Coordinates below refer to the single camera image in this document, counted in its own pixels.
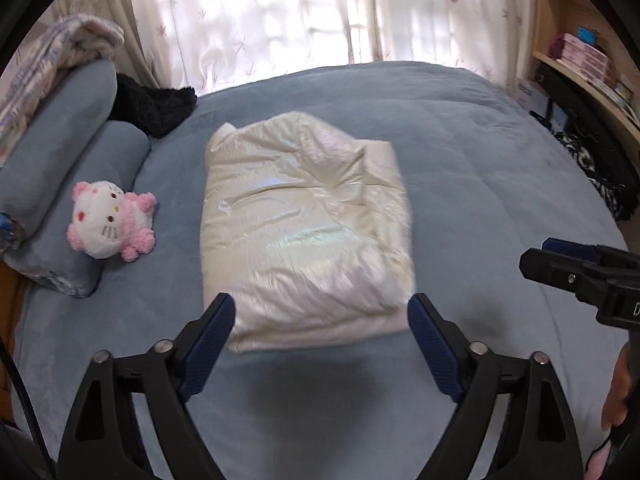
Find cream white puffer jacket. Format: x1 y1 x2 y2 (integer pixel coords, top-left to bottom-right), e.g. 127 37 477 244
200 112 416 353

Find person's right hand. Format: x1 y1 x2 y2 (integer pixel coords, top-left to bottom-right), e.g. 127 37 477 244
585 334 639 479

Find black white patterned cloth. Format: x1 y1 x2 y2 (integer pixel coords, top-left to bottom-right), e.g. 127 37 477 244
531 66 640 224

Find blue-grey fleece bed blanket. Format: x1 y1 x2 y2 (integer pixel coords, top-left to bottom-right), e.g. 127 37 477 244
15 63 626 479

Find white cardboard box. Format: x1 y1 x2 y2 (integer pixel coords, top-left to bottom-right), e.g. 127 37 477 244
513 79 549 117

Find pink boxes on shelf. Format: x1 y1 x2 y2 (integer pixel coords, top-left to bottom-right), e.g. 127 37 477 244
549 26 615 87

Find pink white cat plush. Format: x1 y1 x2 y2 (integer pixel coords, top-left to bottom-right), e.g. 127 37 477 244
66 181 156 262

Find light wooden shelf unit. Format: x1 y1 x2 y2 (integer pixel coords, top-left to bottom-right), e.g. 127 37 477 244
530 0 639 164

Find lower blue-grey pillow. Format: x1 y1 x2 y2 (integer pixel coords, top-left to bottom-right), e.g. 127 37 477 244
4 122 150 297

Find blue-grey pillow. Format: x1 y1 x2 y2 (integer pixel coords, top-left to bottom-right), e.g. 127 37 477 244
4 122 150 297
1 60 117 240

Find black fuzzy garment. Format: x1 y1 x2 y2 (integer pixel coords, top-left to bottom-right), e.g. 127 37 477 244
108 73 198 139

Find upper blue-grey pillow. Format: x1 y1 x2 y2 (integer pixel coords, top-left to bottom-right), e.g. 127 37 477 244
1 60 117 240

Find floral patterned folded quilt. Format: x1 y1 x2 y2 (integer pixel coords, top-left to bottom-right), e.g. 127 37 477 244
1 14 125 162

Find white floral sheer curtain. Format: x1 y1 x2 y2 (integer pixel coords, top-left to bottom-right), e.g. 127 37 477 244
47 0 535 94

